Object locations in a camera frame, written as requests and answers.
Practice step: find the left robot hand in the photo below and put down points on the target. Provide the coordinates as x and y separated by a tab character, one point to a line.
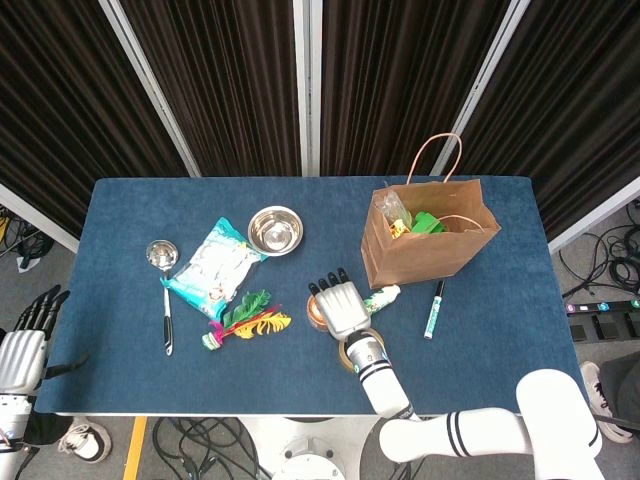
20	355

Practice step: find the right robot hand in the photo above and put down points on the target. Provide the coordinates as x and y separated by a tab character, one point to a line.
342	310

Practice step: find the clear tub rubber bands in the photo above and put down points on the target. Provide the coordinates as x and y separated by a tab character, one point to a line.
315	315

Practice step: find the brown packing tape roll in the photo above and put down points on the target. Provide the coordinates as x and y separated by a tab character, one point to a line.
343	356

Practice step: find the bundle of clear straws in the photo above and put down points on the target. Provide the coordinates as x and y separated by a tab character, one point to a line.
389	207

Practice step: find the green plastic block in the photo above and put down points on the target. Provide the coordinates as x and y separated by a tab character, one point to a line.
427	222

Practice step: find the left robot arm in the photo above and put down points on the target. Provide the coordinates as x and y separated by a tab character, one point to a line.
12	430

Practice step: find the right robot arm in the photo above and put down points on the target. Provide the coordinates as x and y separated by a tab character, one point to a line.
450	430

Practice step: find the brown paper bag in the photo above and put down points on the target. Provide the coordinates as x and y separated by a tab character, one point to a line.
415	265

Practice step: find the teal snack packet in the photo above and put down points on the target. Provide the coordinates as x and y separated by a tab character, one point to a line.
215	270

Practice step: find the white tube green print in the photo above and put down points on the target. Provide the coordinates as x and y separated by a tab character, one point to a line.
382	299

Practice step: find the colourful feather shuttlecock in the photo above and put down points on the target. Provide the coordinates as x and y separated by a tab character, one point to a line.
260	325

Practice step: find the green white marker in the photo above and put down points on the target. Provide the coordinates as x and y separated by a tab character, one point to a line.
434	310

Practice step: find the steel bowl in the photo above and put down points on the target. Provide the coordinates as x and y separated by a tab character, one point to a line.
275	232

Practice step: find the white sneaker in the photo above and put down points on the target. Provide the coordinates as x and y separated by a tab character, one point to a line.
87	440

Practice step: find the white table base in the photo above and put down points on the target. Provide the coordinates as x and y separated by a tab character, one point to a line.
305	425

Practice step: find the pink white shoe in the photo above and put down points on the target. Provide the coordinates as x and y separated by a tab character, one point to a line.
597	390

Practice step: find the person's dark trouser leg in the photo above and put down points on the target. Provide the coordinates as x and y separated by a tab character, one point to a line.
625	385

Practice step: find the white partition frame post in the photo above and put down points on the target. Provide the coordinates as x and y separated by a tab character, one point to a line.
481	90
595	220
150	85
40	221
306	100

